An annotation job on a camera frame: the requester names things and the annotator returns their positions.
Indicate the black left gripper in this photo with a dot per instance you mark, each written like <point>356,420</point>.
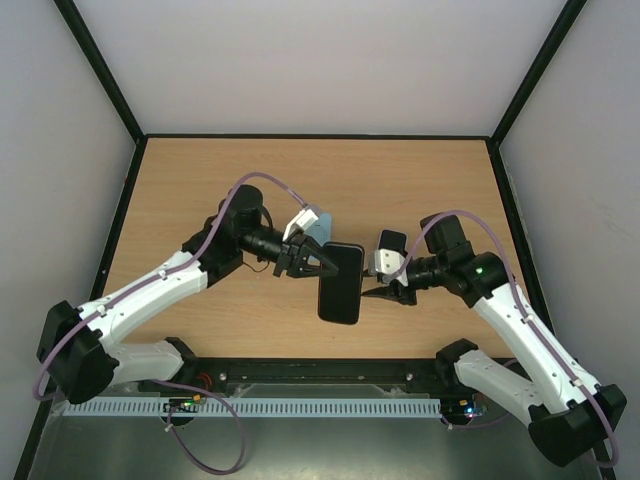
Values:
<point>292,252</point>

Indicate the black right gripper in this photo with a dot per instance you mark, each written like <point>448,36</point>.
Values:
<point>414,282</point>

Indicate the black phone case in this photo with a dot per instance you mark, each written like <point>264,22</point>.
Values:
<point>341,282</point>

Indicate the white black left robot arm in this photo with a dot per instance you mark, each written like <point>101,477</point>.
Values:
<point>81,348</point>

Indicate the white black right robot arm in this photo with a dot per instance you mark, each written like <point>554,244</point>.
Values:
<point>566,410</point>

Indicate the light blue card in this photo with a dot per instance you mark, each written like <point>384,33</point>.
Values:
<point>321,229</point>

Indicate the right circuit board with leds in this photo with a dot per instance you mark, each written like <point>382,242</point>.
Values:
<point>473,406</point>

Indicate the circuit board with leds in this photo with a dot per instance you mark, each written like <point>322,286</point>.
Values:
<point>191,405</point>
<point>473,406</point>

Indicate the left circuit board with leds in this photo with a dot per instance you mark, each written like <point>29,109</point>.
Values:
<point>191,405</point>

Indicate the grey metal front plate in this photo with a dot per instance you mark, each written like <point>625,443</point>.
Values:
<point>140,448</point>

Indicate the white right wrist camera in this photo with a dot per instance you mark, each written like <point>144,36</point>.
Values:
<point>391,245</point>

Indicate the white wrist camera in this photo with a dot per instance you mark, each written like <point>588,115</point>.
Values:
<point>302,221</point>
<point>391,245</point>

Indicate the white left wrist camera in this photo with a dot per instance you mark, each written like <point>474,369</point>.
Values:
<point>302,221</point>

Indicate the white slotted cable duct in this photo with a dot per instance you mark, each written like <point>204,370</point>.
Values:
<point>264,408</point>

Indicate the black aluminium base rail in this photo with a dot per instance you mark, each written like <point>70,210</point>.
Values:
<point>414,376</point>

